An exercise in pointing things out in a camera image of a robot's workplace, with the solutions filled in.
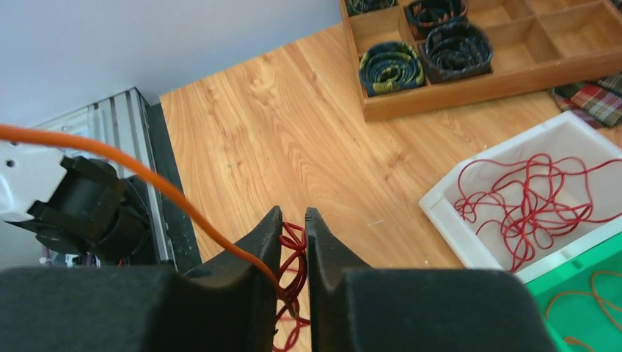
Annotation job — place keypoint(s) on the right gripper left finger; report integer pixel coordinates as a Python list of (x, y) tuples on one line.
[(224, 304)]

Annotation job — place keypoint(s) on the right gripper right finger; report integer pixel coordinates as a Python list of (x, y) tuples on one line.
[(355, 307)]

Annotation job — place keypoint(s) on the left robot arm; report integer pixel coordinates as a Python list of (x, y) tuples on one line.
[(76, 205)]

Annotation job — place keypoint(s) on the white plastic bin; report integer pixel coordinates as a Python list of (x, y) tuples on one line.
[(533, 202)]

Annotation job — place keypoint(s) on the green plastic bin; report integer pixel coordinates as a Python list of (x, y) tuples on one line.
[(580, 301)]

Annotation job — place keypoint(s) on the orange wooden compartment tray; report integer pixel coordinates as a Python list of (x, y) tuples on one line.
[(411, 57)]

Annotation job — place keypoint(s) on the plaid cloth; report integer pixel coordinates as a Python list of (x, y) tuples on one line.
[(598, 103)]

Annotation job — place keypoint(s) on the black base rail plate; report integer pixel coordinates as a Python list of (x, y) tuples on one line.
[(179, 226)]

